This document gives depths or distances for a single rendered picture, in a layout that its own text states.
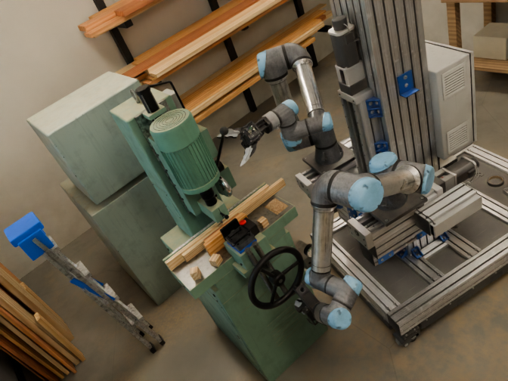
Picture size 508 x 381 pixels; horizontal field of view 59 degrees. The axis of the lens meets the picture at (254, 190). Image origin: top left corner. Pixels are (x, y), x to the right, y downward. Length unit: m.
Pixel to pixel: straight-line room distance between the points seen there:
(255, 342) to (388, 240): 0.82
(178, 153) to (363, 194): 0.71
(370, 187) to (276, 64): 0.86
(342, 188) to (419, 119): 0.77
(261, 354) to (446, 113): 1.45
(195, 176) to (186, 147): 0.14
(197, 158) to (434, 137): 1.14
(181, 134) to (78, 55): 2.48
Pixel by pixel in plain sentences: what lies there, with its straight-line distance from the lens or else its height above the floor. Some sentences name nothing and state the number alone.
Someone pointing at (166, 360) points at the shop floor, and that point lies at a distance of 2.96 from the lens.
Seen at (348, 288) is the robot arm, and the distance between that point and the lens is 1.67.
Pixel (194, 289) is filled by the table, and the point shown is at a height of 0.89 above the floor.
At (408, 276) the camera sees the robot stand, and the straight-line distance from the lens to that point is 2.54.
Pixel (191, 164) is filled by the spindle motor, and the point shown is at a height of 1.34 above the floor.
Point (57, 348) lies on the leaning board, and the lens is 3.22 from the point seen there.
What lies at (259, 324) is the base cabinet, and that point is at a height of 0.44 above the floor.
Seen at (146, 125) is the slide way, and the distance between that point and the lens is 1.90.
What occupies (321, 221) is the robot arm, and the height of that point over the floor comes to 1.10.
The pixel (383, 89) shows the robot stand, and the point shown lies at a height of 1.26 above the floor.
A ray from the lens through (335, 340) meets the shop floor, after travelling 2.63.
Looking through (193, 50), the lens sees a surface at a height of 1.08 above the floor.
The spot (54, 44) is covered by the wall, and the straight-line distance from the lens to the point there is 4.01.
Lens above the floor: 2.19
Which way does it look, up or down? 35 degrees down
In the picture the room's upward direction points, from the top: 23 degrees counter-clockwise
